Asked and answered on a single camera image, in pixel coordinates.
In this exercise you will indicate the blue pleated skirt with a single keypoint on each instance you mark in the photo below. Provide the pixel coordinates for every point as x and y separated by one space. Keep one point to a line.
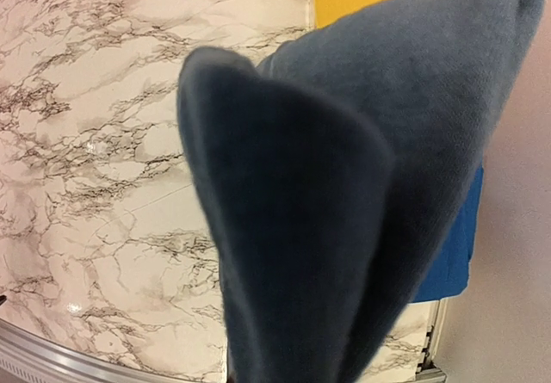
449 273

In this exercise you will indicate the grey-blue garment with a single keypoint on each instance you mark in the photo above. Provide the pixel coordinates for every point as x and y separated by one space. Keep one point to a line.
331 172

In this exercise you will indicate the aluminium table front rail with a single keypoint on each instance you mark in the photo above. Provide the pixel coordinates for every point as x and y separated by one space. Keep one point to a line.
28 358

